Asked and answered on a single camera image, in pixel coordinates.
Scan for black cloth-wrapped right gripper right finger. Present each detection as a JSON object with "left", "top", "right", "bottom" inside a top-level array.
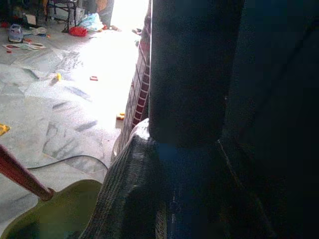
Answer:
[{"left": 216, "top": 135, "right": 319, "bottom": 239}]

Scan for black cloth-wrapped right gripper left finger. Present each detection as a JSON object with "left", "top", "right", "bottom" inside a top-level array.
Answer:
[{"left": 79, "top": 118, "right": 161, "bottom": 239}]

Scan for dark broom handle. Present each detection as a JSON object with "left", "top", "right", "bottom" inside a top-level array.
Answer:
[{"left": 148, "top": 0, "right": 246, "bottom": 239}]

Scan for red checked mattress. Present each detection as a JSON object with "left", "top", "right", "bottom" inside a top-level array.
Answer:
[{"left": 112, "top": 4, "right": 153, "bottom": 161}]

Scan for red plastic bag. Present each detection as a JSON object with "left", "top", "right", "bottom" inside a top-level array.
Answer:
[{"left": 68, "top": 25, "right": 88, "bottom": 37}]

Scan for light blue plastic bag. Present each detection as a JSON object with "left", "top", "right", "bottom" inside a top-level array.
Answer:
[{"left": 79, "top": 12, "right": 105, "bottom": 32}]

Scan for white red puzzle board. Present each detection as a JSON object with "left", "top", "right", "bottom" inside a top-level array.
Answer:
[{"left": 2, "top": 41, "right": 47, "bottom": 52}]

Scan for black metal stand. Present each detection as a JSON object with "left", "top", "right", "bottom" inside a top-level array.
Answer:
[{"left": 44, "top": 0, "right": 80, "bottom": 33}]

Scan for white blue toy car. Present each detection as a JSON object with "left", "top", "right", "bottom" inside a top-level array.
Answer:
[{"left": 7, "top": 23, "right": 25, "bottom": 43}]

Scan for black floor cable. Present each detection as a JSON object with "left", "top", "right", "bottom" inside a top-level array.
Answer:
[{"left": 26, "top": 154, "right": 109, "bottom": 172}]

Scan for green dustpan with red handle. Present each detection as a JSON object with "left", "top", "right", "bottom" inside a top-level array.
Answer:
[{"left": 0, "top": 143, "right": 103, "bottom": 239}]

